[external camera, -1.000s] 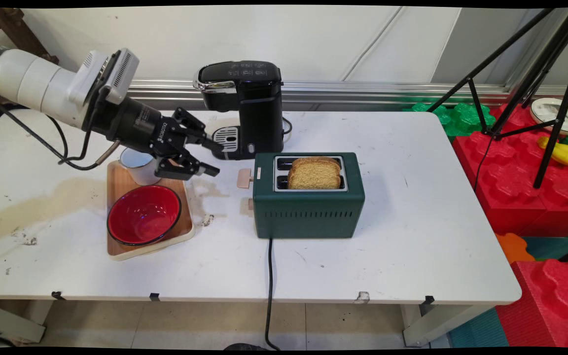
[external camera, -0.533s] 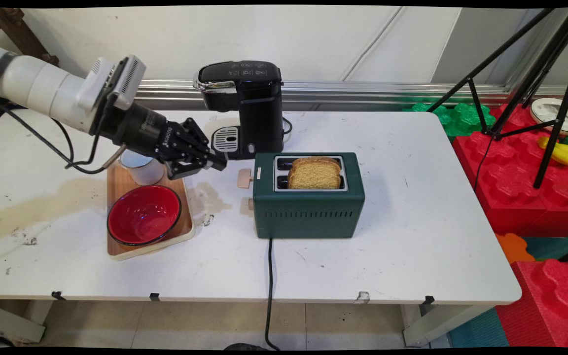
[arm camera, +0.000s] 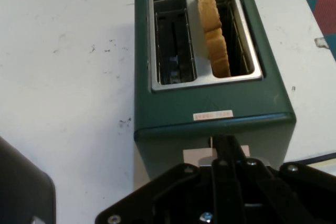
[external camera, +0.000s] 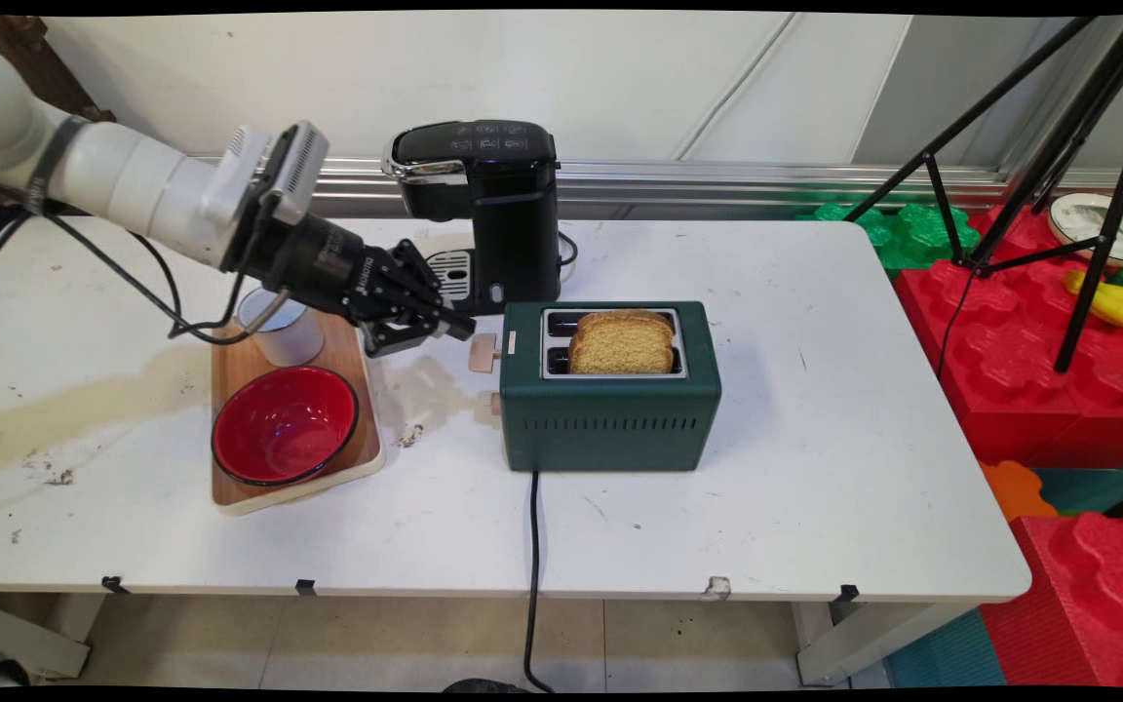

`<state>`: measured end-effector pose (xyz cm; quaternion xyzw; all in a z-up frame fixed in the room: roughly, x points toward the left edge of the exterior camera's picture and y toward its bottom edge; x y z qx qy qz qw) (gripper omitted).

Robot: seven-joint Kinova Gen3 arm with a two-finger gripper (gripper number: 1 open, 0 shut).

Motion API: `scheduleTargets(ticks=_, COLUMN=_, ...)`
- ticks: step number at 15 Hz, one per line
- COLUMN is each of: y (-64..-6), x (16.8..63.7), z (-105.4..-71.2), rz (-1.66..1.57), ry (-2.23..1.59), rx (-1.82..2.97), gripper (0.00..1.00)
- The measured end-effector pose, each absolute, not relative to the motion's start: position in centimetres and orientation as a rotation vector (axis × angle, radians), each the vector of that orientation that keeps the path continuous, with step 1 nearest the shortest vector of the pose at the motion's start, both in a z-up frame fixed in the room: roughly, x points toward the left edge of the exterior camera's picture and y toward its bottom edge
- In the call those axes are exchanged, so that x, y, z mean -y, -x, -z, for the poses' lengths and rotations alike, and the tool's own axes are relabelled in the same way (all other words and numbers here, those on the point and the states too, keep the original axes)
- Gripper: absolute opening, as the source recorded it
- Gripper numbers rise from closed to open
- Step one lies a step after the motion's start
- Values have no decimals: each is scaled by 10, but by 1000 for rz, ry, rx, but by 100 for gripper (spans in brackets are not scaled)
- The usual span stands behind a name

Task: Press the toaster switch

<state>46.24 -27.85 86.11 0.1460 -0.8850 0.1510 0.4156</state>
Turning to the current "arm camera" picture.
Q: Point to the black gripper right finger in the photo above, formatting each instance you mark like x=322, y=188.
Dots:
x=288, y=195

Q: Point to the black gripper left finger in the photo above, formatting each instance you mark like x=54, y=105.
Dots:
x=168, y=190

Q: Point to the dark green two-slot toaster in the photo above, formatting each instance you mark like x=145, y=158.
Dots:
x=170, y=103

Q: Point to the dark grey rounded object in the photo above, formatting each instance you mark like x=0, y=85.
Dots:
x=23, y=187

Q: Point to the slice of toast bread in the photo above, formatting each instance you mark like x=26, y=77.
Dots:
x=211, y=22

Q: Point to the pink foam block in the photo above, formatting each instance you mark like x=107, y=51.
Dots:
x=326, y=11

